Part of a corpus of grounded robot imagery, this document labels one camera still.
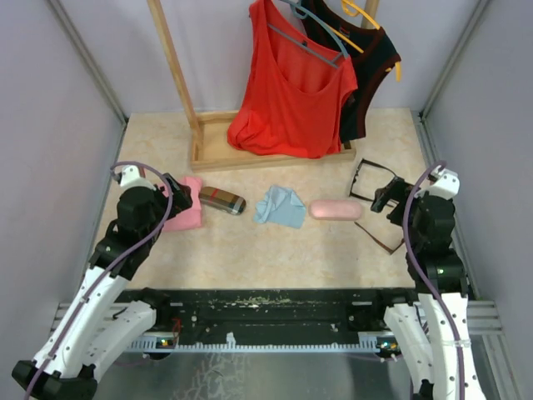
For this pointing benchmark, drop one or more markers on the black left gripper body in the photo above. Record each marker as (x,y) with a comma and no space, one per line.
(180,202)

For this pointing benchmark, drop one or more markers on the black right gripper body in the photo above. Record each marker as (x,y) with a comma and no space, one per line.
(400,191)

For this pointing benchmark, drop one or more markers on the plaid brown glasses case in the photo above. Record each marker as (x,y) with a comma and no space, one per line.
(222,200)

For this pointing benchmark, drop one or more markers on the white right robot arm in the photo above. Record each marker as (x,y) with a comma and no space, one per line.
(431,331)

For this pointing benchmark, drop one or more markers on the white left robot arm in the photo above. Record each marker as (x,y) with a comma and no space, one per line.
(80,350)

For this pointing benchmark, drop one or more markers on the wooden clothes rack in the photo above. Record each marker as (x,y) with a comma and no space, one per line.
(209,148)

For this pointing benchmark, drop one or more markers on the pink glasses case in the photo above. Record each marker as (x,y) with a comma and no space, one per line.
(335,210)

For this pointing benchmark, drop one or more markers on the light blue cloth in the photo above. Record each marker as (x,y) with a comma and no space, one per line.
(282,206)

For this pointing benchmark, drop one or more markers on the red tank top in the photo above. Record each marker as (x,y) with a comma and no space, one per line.
(295,91)

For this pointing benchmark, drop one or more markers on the black maroon-trimmed tank top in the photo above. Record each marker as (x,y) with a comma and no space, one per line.
(353,113)

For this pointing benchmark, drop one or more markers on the yellow plastic hanger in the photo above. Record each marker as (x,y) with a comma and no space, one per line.
(366,25)

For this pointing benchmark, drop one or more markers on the grey-blue plastic hanger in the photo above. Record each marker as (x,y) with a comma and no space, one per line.
(317,38)

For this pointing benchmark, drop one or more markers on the black frame sunglasses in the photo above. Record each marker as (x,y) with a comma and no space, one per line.
(367,178)

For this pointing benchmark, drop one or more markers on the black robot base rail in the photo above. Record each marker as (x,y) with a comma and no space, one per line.
(279,321)

